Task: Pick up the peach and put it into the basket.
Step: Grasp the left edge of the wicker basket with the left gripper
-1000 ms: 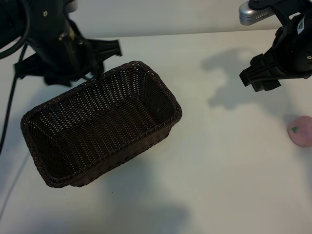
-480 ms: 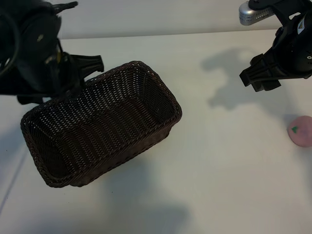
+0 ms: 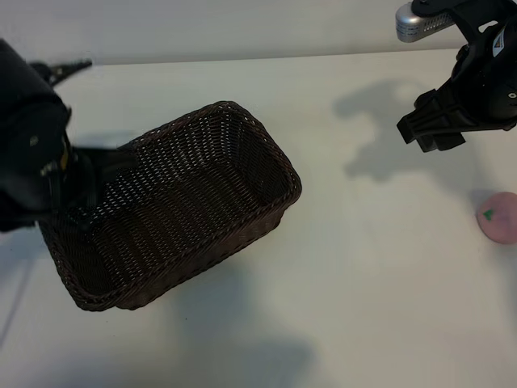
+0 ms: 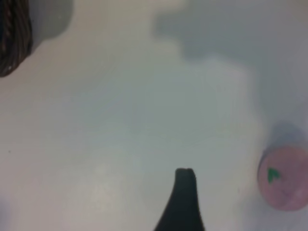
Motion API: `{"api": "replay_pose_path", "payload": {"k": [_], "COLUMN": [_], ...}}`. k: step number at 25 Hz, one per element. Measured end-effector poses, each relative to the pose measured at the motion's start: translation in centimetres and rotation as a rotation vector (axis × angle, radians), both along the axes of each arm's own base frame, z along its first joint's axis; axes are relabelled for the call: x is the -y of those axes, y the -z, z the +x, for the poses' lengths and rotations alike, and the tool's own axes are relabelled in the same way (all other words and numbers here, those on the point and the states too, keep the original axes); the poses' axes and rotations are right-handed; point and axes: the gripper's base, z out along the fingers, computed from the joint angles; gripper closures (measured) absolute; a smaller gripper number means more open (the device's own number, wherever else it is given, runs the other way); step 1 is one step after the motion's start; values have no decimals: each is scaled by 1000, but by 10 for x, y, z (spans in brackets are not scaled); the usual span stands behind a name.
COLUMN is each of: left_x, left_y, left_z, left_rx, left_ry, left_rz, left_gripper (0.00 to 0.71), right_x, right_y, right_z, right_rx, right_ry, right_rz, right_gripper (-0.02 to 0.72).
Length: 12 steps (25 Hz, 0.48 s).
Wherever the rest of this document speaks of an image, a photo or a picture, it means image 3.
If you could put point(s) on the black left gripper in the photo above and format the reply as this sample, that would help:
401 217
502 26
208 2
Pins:
93 169

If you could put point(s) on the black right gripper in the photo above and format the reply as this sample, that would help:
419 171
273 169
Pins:
480 101

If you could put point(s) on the pink peach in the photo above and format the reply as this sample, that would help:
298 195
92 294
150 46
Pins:
503 222

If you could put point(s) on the dark brown wicker basket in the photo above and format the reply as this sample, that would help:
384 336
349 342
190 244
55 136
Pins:
182 202

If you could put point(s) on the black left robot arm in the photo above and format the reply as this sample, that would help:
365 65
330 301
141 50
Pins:
24 121

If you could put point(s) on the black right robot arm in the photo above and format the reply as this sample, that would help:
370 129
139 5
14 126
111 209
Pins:
509 36

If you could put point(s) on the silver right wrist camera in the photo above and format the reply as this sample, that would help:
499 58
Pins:
412 24

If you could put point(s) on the black right camera bracket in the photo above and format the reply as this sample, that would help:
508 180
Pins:
468 16

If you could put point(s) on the black camera bracket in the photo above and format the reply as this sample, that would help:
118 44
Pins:
468 16
60 69

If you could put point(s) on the black left camera bracket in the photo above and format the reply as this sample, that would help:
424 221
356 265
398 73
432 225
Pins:
60 69

